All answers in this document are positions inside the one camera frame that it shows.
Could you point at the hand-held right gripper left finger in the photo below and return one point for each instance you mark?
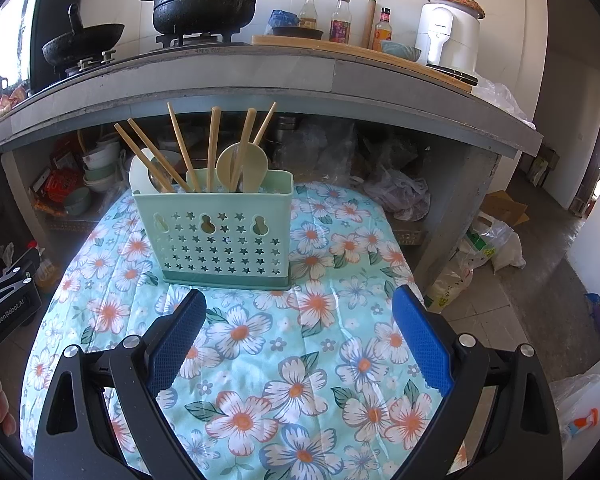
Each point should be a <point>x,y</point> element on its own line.
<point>177,340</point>

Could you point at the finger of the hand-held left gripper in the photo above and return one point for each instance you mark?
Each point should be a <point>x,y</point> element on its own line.
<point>25,265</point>

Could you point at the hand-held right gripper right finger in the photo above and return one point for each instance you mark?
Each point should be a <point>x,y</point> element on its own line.
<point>422,340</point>

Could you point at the green perforated utensil holder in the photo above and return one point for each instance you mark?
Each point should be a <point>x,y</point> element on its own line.
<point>215,240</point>

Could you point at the wooden chopstick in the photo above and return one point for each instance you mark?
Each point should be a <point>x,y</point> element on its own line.
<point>147,142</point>
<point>140,152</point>
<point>265,122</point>
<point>213,145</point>
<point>180,145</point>

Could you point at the beige plastic spoon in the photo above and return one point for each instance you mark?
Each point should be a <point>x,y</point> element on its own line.
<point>225,165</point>
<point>257,170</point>

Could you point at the white sack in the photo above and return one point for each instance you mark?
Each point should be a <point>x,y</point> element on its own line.
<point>460,270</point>

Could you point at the green bowl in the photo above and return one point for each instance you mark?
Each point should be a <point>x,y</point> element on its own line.
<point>76,201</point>

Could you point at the red packet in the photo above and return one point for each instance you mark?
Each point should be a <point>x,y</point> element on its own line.
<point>62,185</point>

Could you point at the floral printed cloth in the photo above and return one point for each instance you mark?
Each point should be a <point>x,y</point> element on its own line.
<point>280,360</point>

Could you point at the stack of white bowls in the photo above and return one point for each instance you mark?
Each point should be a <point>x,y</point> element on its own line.
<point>102,167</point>

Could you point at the grey plastic bag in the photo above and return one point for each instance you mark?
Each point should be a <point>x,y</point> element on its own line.
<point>400,192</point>

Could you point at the cardboard box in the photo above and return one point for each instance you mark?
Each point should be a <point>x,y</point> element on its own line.
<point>505,210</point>

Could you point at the metal spoon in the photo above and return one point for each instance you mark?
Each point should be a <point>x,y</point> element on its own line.
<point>156,178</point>

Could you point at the orange spray bottle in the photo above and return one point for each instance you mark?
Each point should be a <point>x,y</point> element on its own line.
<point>582,422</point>

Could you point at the black wok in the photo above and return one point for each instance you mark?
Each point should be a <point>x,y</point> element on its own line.
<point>85,42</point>

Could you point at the bright window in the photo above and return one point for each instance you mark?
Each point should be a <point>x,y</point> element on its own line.
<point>5,30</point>

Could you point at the black panel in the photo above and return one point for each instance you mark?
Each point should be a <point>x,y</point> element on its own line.
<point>55,20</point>

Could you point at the clear plastic bag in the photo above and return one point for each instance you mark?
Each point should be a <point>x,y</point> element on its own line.
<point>500,97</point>

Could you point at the gas stove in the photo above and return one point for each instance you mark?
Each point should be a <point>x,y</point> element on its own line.
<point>180,42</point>

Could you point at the grey concrete counter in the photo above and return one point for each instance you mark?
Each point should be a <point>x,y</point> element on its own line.
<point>230,72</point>

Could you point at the teal bowl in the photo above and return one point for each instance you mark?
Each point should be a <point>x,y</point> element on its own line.
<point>400,51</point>

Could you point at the wooden cutting board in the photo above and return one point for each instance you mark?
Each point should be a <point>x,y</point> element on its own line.
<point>360,52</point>

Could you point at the white air fryer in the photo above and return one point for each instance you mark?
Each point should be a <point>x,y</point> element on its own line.
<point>447,37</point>

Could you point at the red cap sauce bottle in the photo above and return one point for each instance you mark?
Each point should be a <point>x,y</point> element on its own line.
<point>383,32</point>

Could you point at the black cooking pot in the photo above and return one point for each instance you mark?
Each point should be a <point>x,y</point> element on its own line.
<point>205,5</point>

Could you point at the wooden rolling pin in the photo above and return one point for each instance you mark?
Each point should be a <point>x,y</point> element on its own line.
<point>369,25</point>

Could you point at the black pan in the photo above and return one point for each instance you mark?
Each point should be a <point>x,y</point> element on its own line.
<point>297,33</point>

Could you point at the blue bag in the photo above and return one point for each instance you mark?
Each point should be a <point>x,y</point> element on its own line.
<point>282,21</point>

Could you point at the woven trivet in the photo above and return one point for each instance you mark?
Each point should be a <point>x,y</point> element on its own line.
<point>455,0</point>

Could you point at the oil bottle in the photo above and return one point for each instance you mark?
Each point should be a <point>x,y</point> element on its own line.
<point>308,12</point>

